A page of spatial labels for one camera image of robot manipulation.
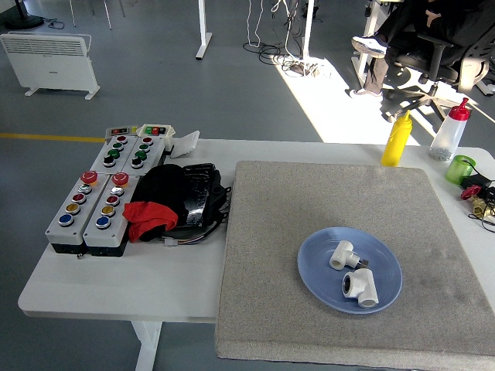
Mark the small white tee pipe fitting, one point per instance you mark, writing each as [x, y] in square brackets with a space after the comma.
[342, 253]

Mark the large white tee pipe fitting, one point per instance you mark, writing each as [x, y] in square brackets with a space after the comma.
[361, 286]

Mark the blue plate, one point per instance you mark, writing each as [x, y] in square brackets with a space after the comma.
[317, 266]

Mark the black foot pedal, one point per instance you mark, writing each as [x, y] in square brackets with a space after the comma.
[197, 193]

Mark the grey-brown mat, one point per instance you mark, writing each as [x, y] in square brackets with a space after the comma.
[278, 239]

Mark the white plastic lid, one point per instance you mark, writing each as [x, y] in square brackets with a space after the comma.
[185, 145]

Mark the black cloth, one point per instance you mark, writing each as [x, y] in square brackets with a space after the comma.
[162, 185]

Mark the three-button control box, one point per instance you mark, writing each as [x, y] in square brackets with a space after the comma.
[152, 152]
[102, 152]

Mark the red cloth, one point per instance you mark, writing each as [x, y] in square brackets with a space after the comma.
[151, 216]

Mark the five-button control box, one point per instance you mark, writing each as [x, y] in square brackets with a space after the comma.
[112, 232]
[73, 228]

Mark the white desk leg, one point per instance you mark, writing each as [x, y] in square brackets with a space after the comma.
[203, 38]
[307, 31]
[367, 38]

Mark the yellow squeeze bottle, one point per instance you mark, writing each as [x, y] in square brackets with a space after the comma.
[396, 143]

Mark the white table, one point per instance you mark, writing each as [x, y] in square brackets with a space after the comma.
[116, 286]

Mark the white table leg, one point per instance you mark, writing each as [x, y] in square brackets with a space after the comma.
[146, 348]

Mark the clear squeeze bottle red cap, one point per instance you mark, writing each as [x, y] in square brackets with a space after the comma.
[448, 135]

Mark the green translucent cup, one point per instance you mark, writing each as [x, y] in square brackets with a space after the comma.
[458, 170]

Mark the metal chair legs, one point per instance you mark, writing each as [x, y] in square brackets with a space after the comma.
[106, 15]

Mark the person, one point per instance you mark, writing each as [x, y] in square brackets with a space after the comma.
[410, 23]

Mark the black power adapter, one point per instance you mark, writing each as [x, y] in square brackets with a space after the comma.
[477, 179]

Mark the black office chair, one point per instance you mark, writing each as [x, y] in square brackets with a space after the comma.
[444, 65]

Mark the white electric heater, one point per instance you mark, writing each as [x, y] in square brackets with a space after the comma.
[50, 62]

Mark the black fan base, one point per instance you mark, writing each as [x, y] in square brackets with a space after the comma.
[23, 21]

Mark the white red-green switch box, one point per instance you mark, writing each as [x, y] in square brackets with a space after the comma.
[156, 130]

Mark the grey small switch box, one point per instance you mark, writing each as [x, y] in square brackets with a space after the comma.
[120, 130]

